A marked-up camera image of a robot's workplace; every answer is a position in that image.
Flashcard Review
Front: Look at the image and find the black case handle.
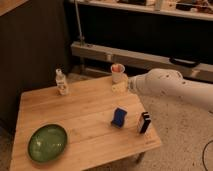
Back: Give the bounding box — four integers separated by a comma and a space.
169, 57, 200, 68

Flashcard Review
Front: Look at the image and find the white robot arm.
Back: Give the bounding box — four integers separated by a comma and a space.
112, 68, 213, 113

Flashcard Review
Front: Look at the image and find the beige arm end piece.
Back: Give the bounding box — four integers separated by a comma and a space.
112, 81, 128, 93

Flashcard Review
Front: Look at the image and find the white cup with red contents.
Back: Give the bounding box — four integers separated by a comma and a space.
111, 63, 126, 84

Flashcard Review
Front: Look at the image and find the wooden table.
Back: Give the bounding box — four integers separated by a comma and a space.
10, 77, 161, 171

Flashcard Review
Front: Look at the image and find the cluttered upper shelf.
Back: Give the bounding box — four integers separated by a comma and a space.
69, 0, 213, 21

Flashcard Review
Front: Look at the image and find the blue folded object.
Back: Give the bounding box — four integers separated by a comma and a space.
111, 108, 127, 128

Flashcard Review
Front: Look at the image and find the black cable on floor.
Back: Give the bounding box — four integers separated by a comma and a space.
201, 139, 213, 171

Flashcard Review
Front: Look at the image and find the grey metal case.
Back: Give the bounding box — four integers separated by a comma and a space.
71, 42, 213, 82

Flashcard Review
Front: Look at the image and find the metal pole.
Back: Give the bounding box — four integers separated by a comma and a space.
74, 0, 85, 46

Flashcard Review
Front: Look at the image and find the small white bottle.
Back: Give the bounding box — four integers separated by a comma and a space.
55, 69, 69, 95

